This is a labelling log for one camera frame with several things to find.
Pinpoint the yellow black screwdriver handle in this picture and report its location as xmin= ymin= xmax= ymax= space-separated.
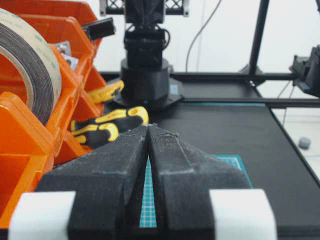
xmin=70 ymin=106 xmax=149 ymax=149

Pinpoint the green cutting mat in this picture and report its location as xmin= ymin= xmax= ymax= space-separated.
xmin=139 ymin=154 xmax=253 ymax=228

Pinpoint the double-sided foam tape roll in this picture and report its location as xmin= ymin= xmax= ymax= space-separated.
xmin=0 ymin=8 xmax=62 ymax=125

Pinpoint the small grey cap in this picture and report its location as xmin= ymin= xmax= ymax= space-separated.
xmin=298 ymin=136 xmax=312 ymax=150

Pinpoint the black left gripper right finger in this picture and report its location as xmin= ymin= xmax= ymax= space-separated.
xmin=148 ymin=124 xmax=251 ymax=240

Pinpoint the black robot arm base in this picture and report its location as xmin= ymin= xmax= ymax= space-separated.
xmin=118 ymin=0 xmax=184 ymax=111

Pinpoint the black aluminium frame profile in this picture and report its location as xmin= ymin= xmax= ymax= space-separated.
xmin=82 ymin=17 xmax=116 ymax=41

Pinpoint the silver corner brackets pile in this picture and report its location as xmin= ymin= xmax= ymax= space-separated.
xmin=53 ymin=40 xmax=79 ymax=71

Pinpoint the black device at right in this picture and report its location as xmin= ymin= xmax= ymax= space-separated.
xmin=289 ymin=45 xmax=320 ymax=98

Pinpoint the yellow utility knife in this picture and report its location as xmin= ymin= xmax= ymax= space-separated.
xmin=87 ymin=80 xmax=125 ymax=104

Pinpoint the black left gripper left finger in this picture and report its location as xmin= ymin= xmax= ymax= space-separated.
xmin=35 ymin=126 xmax=148 ymax=240

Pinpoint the orange container rack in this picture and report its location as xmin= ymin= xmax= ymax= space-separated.
xmin=0 ymin=0 xmax=105 ymax=230

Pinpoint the grey cable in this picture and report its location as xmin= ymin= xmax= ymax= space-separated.
xmin=185 ymin=0 xmax=222 ymax=73

